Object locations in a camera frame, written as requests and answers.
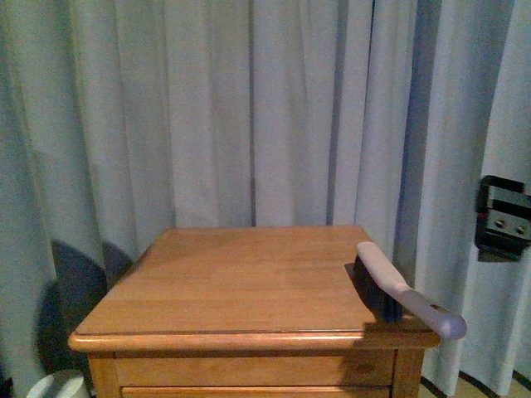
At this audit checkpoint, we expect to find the wooden nightstand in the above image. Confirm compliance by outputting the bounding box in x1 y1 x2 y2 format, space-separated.
69 226 440 397

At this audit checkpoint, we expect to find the grey curtain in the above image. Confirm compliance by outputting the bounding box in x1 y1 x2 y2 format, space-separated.
1 1 530 397

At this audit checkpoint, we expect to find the black and silver gripper device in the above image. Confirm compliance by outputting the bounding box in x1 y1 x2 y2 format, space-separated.
475 175 530 263

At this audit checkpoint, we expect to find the grey handled black brush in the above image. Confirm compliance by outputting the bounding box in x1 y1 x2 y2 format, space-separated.
357 241 467 340

